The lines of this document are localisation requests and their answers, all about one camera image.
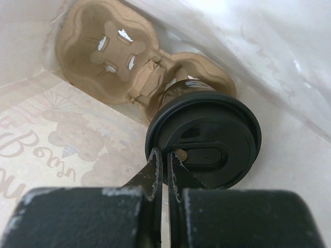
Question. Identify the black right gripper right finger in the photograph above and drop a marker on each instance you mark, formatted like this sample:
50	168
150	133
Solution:
203	217

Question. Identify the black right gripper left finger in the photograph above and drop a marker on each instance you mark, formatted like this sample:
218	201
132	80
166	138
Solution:
129	216

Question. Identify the printed paper takeout bag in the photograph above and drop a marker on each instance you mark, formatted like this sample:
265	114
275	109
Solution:
277	53

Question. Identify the black paper coffee cup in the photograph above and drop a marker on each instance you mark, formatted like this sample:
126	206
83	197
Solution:
183	87

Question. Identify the brown pulp cup carrier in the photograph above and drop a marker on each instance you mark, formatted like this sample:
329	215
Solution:
113	54

